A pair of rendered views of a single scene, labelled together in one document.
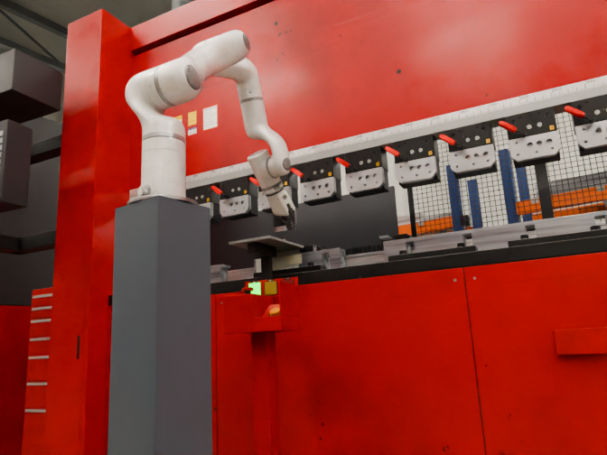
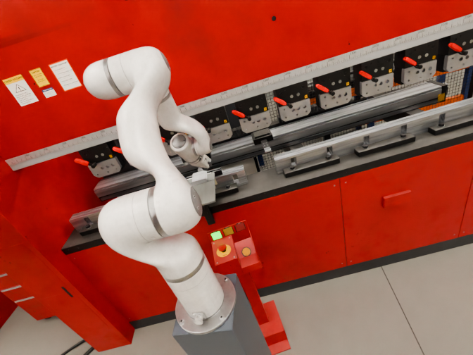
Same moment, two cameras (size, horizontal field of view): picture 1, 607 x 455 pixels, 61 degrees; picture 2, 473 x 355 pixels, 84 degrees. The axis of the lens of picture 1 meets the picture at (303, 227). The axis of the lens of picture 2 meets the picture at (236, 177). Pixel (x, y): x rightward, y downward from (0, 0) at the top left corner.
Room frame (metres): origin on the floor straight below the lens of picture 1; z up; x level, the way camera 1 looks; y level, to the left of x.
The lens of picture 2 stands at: (0.80, 0.38, 1.70)
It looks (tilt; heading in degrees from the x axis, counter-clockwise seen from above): 31 degrees down; 338
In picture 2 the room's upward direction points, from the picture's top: 19 degrees counter-clockwise
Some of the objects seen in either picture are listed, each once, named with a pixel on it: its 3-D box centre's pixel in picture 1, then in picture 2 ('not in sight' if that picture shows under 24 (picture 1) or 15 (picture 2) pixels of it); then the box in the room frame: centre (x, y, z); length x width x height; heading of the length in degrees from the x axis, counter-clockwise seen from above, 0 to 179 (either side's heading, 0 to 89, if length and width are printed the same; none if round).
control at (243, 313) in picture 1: (262, 304); (234, 250); (1.69, 0.15, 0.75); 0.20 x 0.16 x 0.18; 70
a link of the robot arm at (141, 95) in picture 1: (155, 108); (151, 234); (1.37, 0.41, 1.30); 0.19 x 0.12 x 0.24; 64
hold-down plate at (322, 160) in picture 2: (432, 255); (310, 165); (1.75, -0.44, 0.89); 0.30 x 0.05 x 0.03; 63
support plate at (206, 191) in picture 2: (267, 245); (198, 190); (1.94, 0.14, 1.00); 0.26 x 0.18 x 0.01; 153
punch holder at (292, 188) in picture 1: (278, 190); (176, 135); (2.08, 0.10, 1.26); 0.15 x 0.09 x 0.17; 63
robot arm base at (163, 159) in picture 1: (163, 175); (195, 283); (1.35, 0.38, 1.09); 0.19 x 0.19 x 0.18
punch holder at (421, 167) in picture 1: (416, 162); (291, 99); (1.81, -0.44, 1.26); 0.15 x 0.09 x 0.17; 63
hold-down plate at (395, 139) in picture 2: (560, 240); (383, 144); (1.57, -0.80, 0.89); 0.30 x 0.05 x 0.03; 63
